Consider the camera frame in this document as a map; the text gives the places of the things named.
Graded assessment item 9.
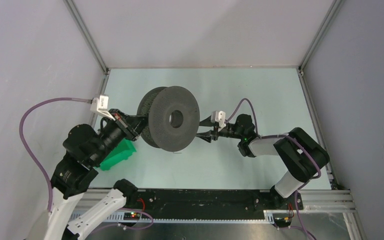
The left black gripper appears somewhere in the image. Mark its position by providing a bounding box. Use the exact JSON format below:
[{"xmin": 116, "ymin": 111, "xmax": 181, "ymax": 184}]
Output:
[{"xmin": 91, "ymin": 107, "xmax": 153, "ymax": 164}]

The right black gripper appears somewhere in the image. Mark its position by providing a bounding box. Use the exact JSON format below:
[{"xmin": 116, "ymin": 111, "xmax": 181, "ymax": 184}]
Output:
[{"xmin": 193, "ymin": 114, "xmax": 244, "ymax": 143}]

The black perforated spool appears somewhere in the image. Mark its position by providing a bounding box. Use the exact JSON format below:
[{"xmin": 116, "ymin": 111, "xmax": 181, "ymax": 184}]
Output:
[{"xmin": 137, "ymin": 86, "xmax": 200, "ymax": 152}]

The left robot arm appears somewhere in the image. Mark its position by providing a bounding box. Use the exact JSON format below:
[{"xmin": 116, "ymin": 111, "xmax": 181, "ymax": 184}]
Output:
[{"xmin": 44, "ymin": 108, "xmax": 148, "ymax": 240}]

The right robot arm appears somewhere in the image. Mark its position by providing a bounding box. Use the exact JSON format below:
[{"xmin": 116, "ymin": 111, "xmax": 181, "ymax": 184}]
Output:
[{"xmin": 196, "ymin": 111, "xmax": 330, "ymax": 209}]

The green plastic bin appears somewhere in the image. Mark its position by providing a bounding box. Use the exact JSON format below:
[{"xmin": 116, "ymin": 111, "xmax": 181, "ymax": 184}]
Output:
[{"xmin": 99, "ymin": 139, "xmax": 136, "ymax": 171}]

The left small circuit board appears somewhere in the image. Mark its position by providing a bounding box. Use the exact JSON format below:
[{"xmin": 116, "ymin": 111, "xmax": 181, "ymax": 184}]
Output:
[{"xmin": 123, "ymin": 211, "xmax": 141, "ymax": 221}]

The small circuit board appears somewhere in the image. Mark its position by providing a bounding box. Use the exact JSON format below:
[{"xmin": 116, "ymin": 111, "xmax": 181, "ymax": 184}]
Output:
[
  {"xmin": 273, "ymin": 217, "xmax": 292, "ymax": 224},
  {"xmin": 123, "ymin": 211, "xmax": 141, "ymax": 221}
]

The right small circuit board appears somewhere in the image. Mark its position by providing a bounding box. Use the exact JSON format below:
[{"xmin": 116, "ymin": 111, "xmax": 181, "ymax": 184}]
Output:
[{"xmin": 273, "ymin": 217, "xmax": 292, "ymax": 224}]

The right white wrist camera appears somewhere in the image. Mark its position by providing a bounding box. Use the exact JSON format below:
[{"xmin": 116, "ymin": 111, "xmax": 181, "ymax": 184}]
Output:
[{"xmin": 210, "ymin": 110, "xmax": 226, "ymax": 131}]

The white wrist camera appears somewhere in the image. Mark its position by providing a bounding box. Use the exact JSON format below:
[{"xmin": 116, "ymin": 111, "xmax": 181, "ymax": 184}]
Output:
[
  {"xmin": 210, "ymin": 110, "xmax": 226, "ymax": 131},
  {"xmin": 90, "ymin": 94, "xmax": 116, "ymax": 121}
]

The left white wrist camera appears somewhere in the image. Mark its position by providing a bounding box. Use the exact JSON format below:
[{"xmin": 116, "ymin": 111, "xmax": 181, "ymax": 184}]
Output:
[{"xmin": 90, "ymin": 94, "xmax": 116, "ymax": 121}]

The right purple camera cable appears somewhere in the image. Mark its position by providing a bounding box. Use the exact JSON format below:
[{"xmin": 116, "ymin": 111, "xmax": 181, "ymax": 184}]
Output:
[{"xmin": 225, "ymin": 97, "xmax": 322, "ymax": 240}]

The purple camera cable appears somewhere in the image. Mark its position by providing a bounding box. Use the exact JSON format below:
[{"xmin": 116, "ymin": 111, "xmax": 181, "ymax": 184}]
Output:
[
  {"xmin": 19, "ymin": 97, "xmax": 94, "ymax": 213},
  {"xmin": 225, "ymin": 97, "xmax": 322, "ymax": 240}
]

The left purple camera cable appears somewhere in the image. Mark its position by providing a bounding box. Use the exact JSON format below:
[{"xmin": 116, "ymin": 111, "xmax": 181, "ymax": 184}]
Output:
[{"xmin": 19, "ymin": 97, "xmax": 94, "ymax": 213}]

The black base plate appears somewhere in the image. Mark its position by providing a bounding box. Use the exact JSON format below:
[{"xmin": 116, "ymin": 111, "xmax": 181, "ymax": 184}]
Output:
[{"xmin": 125, "ymin": 188, "xmax": 304, "ymax": 221}]

